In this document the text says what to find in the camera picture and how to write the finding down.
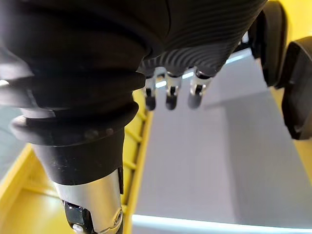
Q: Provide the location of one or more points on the black plastic housing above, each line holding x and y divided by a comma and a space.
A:
298, 90
270, 41

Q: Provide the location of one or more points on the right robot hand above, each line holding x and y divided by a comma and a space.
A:
80, 61

